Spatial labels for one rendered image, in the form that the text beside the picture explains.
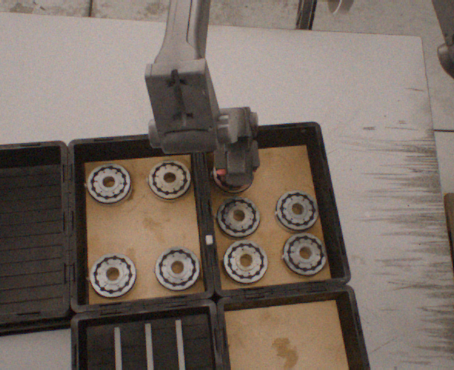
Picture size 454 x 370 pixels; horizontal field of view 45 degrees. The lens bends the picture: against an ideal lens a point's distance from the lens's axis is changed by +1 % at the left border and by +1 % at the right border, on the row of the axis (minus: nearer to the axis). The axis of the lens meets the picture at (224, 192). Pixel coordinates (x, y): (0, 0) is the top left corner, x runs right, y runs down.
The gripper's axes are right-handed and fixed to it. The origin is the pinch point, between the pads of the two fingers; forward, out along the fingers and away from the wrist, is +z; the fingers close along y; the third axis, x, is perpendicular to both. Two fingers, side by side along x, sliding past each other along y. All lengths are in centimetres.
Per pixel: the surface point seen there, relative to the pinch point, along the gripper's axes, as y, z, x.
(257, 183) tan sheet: 6.2, 4.2, -2.3
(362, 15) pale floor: 80, 87, 113
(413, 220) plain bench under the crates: 50, 18, -11
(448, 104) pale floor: 110, 88, 63
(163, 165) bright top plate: -17.0, 1.1, 3.0
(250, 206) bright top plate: 3.3, 1.3, -9.3
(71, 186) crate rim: -37.4, -6.2, -4.1
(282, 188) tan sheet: 12.2, 4.2, -4.0
